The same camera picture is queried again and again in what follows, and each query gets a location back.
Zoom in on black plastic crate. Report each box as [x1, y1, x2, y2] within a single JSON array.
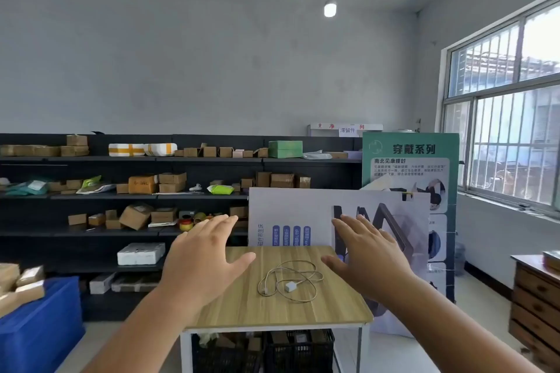
[[192, 332, 264, 373], [262, 329, 336, 373]]

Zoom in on person's right hand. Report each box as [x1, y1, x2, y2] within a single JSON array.
[[321, 214, 417, 302]]

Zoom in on large tilted cardboard box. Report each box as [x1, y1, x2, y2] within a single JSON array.
[[118, 204, 154, 232]]

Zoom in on person's left forearm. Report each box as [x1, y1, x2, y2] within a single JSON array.
[[82, 290, 206, 373]]

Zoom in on small labelled cardboard box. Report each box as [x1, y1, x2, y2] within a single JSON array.
[[16, 266, 46, 288]]

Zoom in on flat grey carton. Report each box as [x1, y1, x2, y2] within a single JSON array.
[[111, 272, 162, 293]]

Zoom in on teal plastic bags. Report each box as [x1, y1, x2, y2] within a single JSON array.
[[3, 179, 50, 197]]

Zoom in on green and white packet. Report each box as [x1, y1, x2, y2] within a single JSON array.
[[76, 175, 116, 195]]

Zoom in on black metal shelf unit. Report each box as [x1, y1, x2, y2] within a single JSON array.
[[0, 132, 364, 322]]

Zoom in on orange cardboard box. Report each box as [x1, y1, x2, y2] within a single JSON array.
[[128, 175, 158, 195]]

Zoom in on wooden chest of drawers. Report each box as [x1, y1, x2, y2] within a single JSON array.
[[508, 253, 560, 370]]

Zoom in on large white foam box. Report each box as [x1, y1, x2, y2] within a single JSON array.
[[117, 242, 166, 266]]

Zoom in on plain brown cardboard box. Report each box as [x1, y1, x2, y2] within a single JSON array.
[[0, 263, 21, 295]]

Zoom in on green cardboard box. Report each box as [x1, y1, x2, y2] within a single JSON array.
[[268, 140, 304, 159]]

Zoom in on long flat cardboard box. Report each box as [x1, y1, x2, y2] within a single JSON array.
[[0, 145, 61, 158]]

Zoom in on row of small cardboard boxes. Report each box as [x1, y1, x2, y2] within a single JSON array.
[[174, 143, 269, 159]]

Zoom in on person's right forearm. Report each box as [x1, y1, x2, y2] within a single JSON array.
[[374, 274, 545, 373]]

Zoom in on white rectangular carton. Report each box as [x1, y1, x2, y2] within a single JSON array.
[[89, 272, 116, 295]]

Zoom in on barred window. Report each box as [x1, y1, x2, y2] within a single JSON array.
[[441, 0, 560, 217]]

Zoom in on white printed poster board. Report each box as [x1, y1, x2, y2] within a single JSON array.
[[248, 187, 432, 339]]

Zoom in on white sign with red print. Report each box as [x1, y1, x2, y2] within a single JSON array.
[[307, 123, 384, 138]]

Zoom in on person's left hand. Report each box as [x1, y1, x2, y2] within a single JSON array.
[[159, 214, 257, 313]]

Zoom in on green standing banner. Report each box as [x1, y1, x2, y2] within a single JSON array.
[[361, 132, 460, 304]]

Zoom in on white foam box yellow tape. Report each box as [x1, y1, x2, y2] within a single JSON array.
[[144, 143, 178, 157], [108, 143, 146, 157]]

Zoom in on blue plastic bin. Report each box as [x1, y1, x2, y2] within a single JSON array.
[[0, 277, 86, 373]]

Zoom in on stacked brown cardboard boxes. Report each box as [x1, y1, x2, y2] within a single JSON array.
[[60, 134, 90, 157]]

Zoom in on long labelled cardboard box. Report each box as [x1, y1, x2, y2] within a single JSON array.
[[0, 280, 46, 317]]

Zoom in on medium labelled cardboard box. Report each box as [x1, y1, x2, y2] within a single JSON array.
[[150, 208, 178, 224]]

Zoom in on white charging cable with plug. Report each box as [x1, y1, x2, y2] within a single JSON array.
[[257, 260, 325, 304]]

